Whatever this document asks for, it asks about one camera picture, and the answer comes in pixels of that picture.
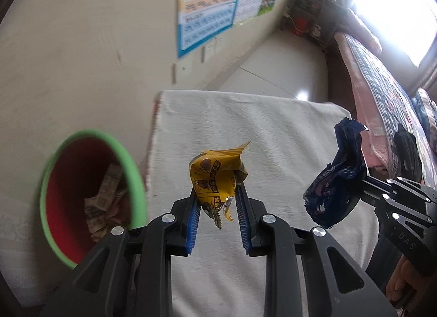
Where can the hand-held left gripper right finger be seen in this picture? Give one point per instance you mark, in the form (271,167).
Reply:
(243,221)

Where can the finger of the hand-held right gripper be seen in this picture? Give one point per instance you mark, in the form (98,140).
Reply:
(392,206)
(399,185)

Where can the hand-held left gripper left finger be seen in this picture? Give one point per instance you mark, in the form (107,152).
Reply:
(194,228)

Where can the yellow brown wrapper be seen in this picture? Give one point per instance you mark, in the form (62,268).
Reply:
(213,177)

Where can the dark blue snack bag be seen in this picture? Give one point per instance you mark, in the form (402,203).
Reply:
(336,180)

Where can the red bin with green rim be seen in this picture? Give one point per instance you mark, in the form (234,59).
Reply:
(68,180)

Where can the person's right hand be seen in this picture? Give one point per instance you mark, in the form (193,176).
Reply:
(401,283)

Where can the black cloth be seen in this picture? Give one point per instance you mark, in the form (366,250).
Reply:
(406,153)

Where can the blue floral pillow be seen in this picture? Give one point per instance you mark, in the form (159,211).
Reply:
(426,119)

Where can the bed with patchwork quilt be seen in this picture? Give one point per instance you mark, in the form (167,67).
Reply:
(379,98)

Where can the pile of crumpled wrappers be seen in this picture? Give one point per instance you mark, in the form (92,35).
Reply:
(107,197)

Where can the white table cloth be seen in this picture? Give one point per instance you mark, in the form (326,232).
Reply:
(273,126)

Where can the pink pillow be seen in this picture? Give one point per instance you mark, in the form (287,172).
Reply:
(363,30)

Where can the bright window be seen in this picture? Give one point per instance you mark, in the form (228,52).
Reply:
(396,6)

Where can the red bucket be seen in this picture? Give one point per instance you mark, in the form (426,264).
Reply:
(301,26)

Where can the dark storage shelf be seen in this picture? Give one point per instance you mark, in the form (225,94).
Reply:
(314,13)

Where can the blue letter chart poster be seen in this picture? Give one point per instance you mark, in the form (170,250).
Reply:
(208,9)

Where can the white wall socket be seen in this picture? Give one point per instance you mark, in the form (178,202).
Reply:
(211,51)

